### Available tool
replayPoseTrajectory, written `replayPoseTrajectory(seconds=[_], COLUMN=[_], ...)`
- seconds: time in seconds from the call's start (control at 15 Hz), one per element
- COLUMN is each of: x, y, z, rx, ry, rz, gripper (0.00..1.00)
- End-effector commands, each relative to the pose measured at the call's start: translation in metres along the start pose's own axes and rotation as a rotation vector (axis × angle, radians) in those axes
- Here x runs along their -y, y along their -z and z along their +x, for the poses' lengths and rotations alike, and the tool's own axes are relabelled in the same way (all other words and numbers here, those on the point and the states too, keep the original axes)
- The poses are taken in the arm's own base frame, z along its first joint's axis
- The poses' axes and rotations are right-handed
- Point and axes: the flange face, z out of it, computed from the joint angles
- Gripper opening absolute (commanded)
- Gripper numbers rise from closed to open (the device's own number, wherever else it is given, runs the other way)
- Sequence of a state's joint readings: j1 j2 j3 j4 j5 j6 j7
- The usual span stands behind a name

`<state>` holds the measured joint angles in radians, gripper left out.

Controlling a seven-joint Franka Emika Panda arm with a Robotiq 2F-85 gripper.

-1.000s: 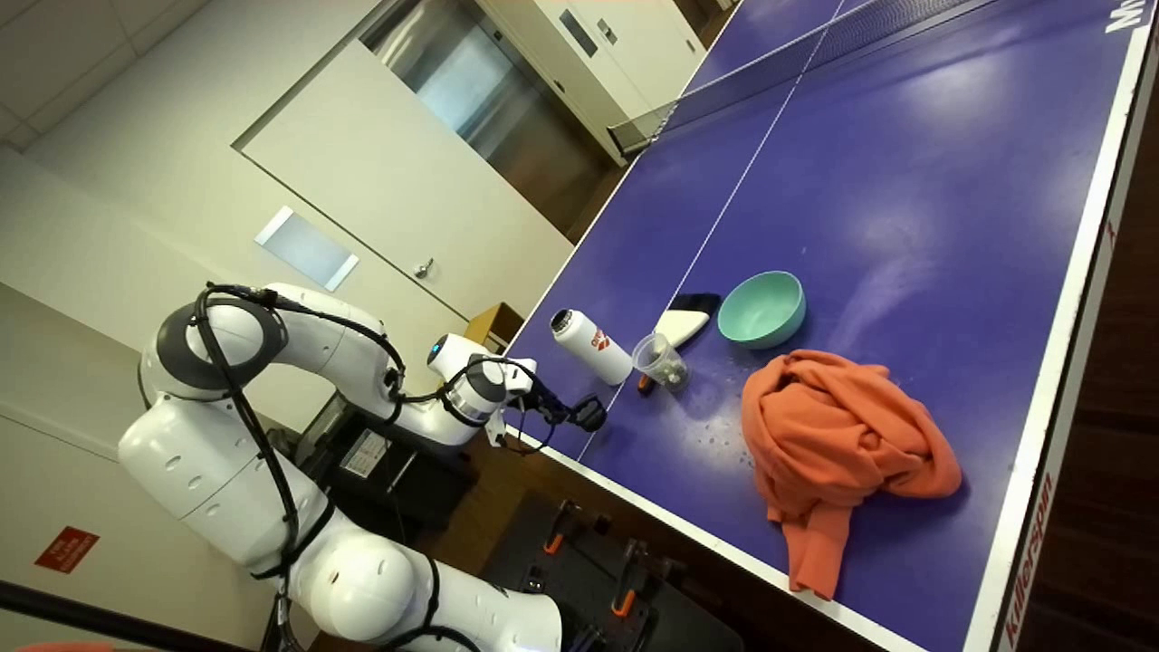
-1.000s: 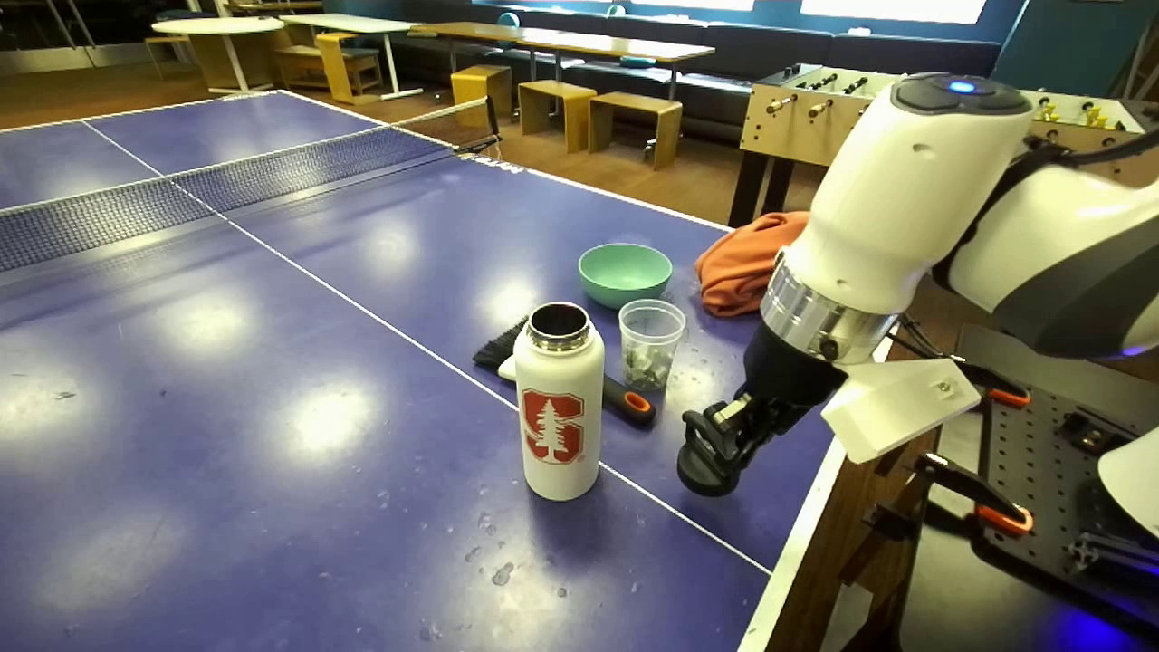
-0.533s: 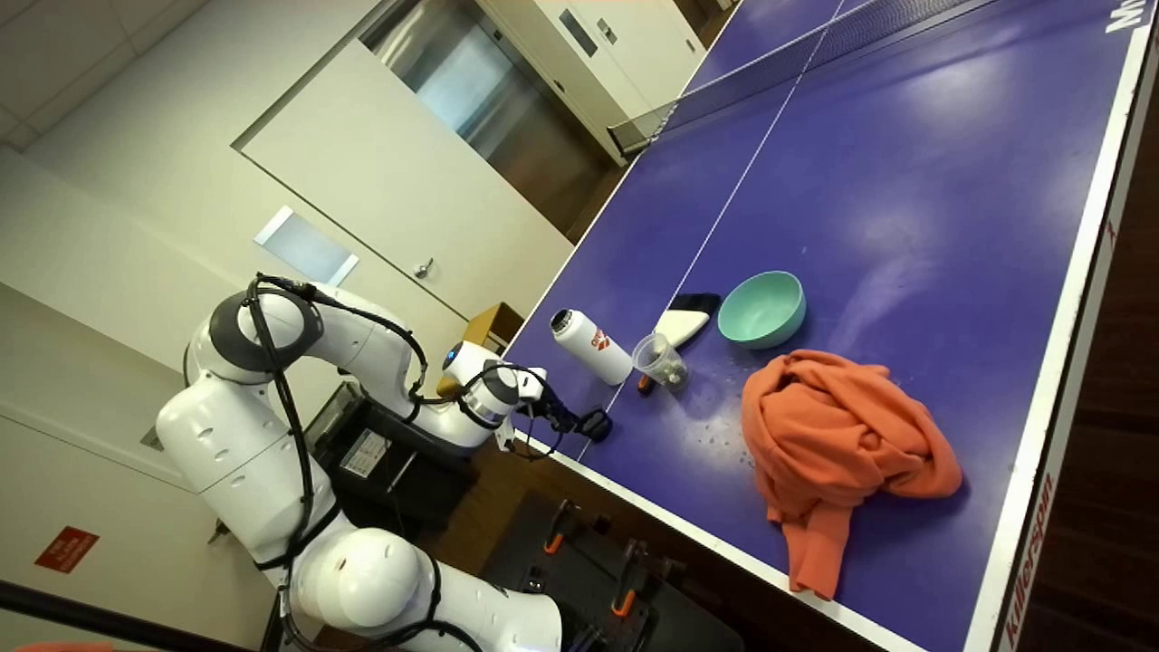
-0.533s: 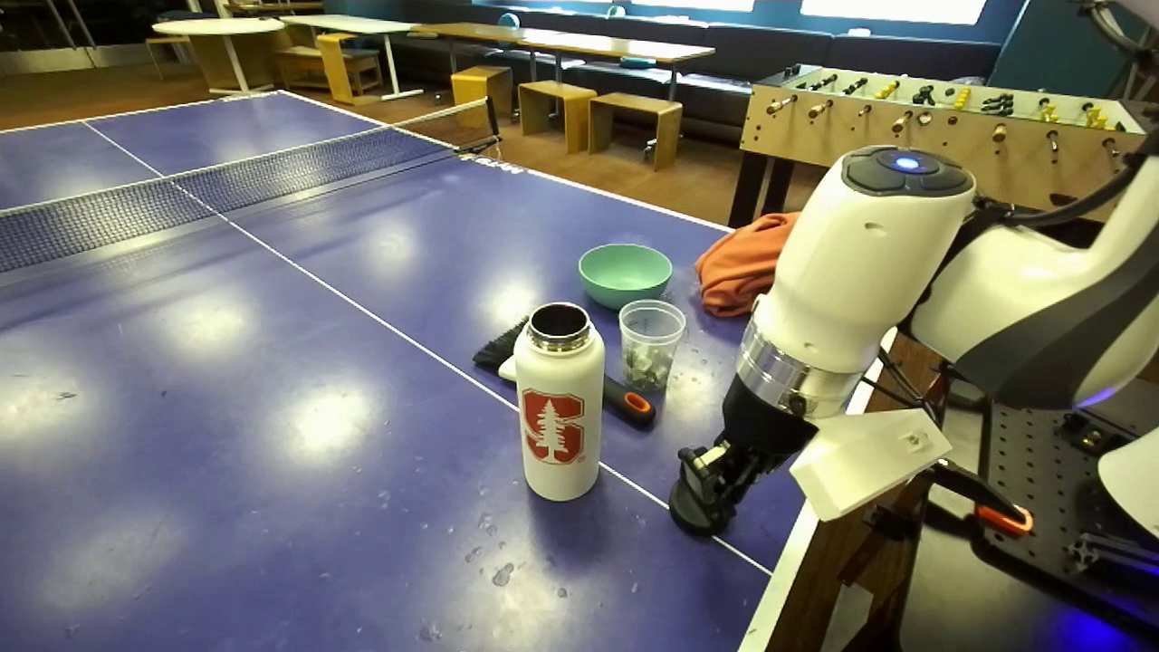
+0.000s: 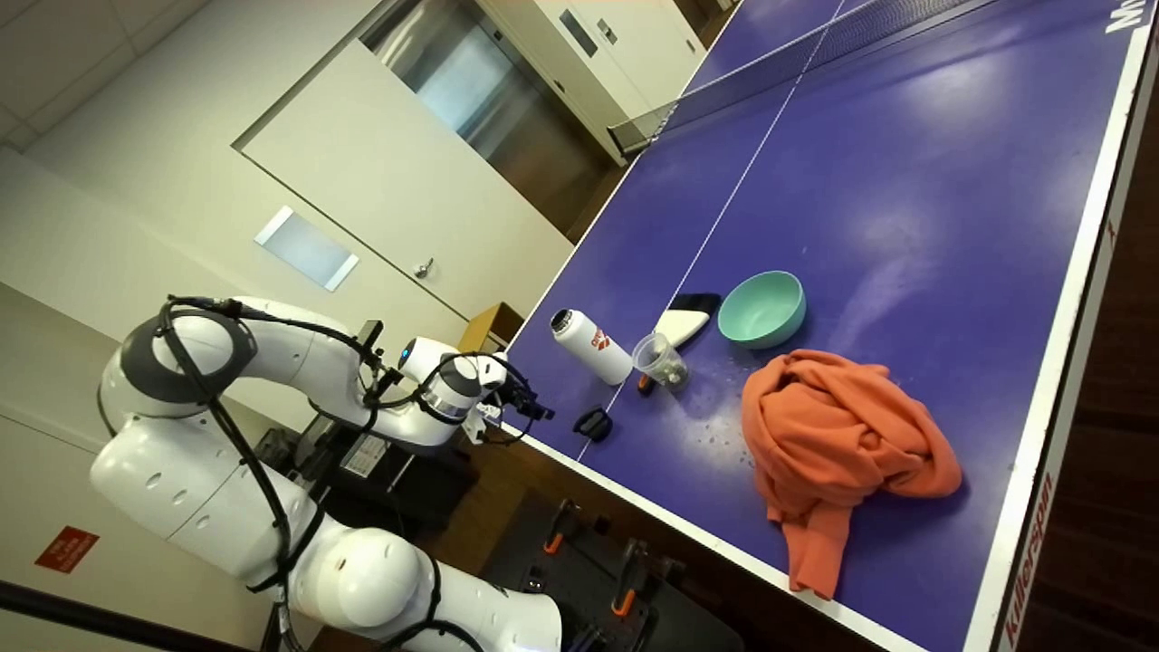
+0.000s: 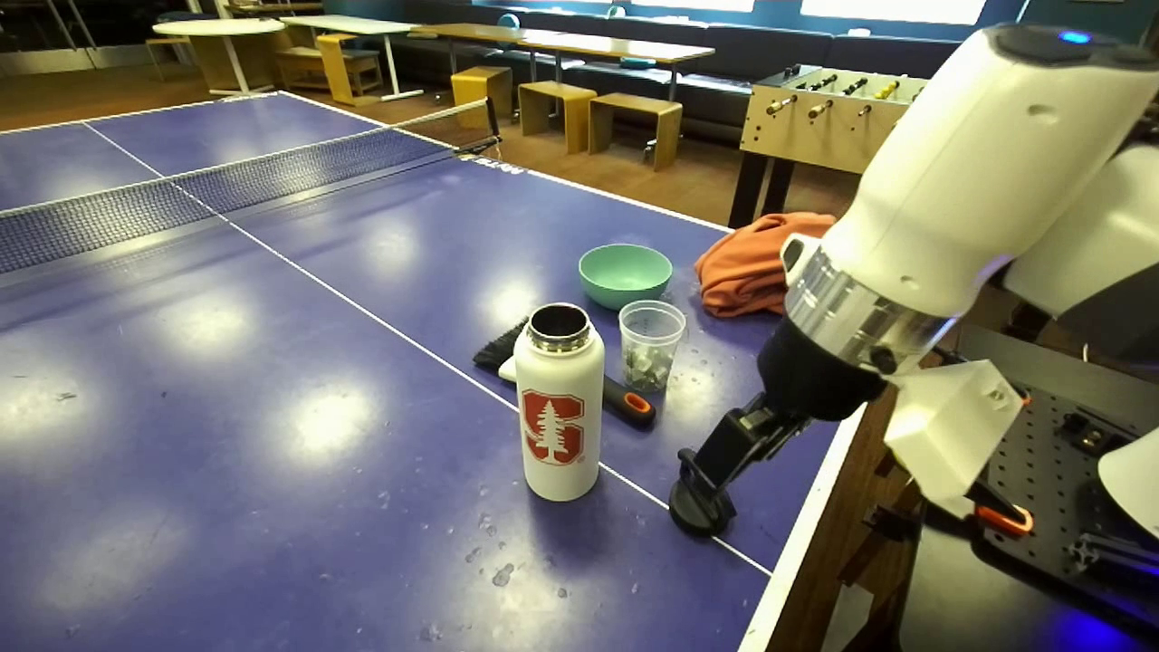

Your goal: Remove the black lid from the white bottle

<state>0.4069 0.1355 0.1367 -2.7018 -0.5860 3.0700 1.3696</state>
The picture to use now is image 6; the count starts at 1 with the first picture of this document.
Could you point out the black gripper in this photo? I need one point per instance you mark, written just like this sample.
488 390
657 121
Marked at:
818 371

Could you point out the black bottle lid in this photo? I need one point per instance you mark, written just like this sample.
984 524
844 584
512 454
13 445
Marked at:
701 501

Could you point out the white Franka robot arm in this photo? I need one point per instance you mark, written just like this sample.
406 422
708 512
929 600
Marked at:
965 183

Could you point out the white bottle red logo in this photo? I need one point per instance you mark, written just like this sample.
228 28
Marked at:
558 422

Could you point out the clear plastic cup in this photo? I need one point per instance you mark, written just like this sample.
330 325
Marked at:
652 344

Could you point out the orange cloth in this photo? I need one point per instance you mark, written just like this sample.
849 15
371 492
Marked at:
749 266

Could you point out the green bowl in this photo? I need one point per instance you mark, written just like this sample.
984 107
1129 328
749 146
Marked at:
625 278

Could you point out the black perforated mounting board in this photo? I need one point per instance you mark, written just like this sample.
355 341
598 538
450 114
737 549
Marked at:
1062 485

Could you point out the foosball table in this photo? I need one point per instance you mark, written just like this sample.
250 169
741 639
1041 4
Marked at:
820 121

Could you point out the wooden bench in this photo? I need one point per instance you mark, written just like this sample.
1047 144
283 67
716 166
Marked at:
558 102
636 114

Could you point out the long wooden table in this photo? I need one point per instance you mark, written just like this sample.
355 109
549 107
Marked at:
568 44

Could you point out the yellow wooden stool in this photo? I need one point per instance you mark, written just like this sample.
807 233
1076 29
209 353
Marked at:
348 67
480 88

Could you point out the table tennis net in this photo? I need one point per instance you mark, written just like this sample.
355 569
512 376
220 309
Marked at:
183 192

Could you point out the round white table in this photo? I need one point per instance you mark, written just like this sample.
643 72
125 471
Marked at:
220 29

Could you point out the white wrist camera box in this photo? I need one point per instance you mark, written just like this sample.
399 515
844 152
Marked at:
947 428

